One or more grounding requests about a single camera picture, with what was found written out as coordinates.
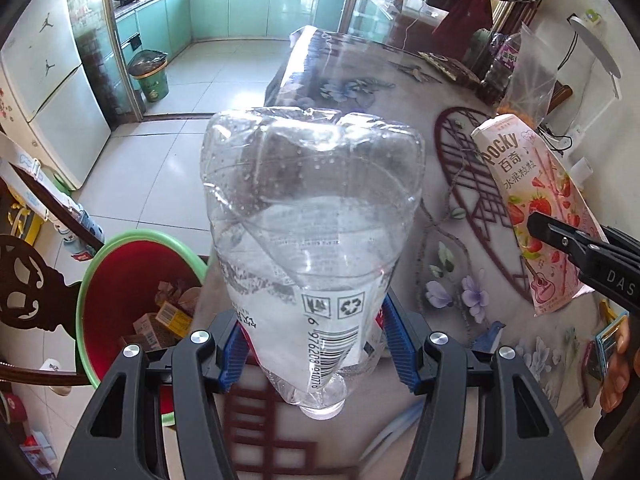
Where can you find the crushed clear plastic bottle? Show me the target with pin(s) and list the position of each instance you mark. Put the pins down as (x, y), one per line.
(310, 210)

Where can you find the red bin with green rim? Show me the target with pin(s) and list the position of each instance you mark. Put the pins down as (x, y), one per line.
(130, 270)

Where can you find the white refrigerator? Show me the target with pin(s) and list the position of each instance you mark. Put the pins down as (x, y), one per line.
(55, 100)

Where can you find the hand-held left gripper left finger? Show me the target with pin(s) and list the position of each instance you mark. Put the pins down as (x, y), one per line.
(231, 360)

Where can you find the white cup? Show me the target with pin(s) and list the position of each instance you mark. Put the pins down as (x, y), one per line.
(581, 170)

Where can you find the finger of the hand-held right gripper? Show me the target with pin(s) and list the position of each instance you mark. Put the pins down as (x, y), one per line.
(625, 237)
(555, 232)

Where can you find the pink snack box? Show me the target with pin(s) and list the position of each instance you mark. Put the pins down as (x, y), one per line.
(530, 185)

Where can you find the white wall socket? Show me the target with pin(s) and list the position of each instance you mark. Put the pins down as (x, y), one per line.
(590, 15)

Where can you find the clear bag of orange snacks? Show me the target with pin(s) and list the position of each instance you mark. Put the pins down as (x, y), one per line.
(530, 80)

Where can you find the black snack packet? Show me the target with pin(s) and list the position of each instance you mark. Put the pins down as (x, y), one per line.
(447, 65)

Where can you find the red cap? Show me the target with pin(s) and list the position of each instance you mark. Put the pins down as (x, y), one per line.
(12, 405)

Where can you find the dark red garment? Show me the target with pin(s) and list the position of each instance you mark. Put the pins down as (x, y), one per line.
(462, 20)

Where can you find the white desk lamp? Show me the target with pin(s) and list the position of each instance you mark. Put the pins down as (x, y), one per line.
(597, 42)

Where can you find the carved dark wooden chair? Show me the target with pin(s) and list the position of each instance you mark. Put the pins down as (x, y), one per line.
(25, 285)

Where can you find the brown wooden chair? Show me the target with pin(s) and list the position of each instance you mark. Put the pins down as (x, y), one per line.
(562, 92)

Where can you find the phone in red case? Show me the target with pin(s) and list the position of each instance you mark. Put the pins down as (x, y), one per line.
(592, 375)

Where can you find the teal kitchen cabinets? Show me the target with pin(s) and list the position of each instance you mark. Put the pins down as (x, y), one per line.
(250, 10)

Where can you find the person's right hand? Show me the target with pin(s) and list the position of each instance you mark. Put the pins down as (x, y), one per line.
(620, 370)

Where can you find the green trash bin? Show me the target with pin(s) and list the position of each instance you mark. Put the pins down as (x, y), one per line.
(152, 85)

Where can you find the dark bottle with purple label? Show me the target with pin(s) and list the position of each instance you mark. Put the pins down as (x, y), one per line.
(507, 62)

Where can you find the yellow toy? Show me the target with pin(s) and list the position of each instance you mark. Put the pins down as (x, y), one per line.
(22, 220)

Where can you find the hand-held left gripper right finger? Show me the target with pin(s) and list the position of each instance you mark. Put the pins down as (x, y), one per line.
(400, 340)

